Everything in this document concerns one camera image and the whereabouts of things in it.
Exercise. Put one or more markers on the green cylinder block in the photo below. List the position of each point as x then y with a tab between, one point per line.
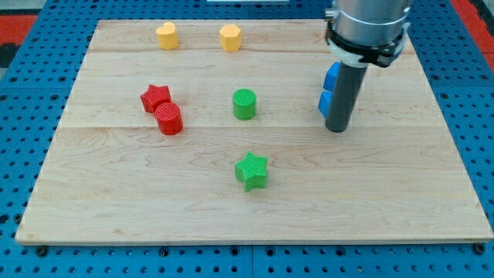
244	104

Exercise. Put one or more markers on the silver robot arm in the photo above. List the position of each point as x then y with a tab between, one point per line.
363	32

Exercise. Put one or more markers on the green star block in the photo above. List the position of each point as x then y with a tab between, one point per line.
251	171

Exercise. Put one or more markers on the red star block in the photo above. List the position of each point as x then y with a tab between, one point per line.
154	96

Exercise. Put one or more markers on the red cylinder block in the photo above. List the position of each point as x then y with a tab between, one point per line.
168	116

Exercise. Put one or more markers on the lower blue block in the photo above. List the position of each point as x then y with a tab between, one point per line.
324	102

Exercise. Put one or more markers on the blue block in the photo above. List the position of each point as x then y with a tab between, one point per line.
331	76
324	102

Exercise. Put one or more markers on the yellow hexagon block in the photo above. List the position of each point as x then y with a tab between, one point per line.
230	38

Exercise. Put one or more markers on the upper blue block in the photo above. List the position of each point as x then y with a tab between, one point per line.
331	76

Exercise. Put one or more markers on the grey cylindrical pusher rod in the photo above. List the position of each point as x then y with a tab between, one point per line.
345	91

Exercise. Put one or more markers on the yellow heart block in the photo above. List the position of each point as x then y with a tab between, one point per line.
167	36

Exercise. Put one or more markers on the wooden board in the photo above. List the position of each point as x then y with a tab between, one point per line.
196	146

